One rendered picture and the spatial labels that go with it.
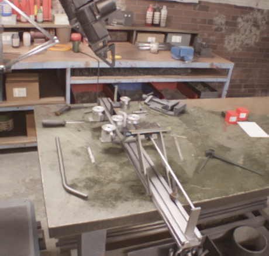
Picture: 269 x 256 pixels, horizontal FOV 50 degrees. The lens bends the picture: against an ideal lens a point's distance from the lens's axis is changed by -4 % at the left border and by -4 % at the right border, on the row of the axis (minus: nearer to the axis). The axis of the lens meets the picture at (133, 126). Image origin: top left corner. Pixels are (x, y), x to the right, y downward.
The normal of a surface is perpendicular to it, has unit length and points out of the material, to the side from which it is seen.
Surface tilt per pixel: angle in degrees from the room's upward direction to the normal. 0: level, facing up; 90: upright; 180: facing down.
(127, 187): 0
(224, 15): 90
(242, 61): 90
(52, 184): 0
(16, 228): 0
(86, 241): 90
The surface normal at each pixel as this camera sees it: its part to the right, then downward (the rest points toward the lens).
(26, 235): 0.10, -0.88
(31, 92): 0.28, 0.47
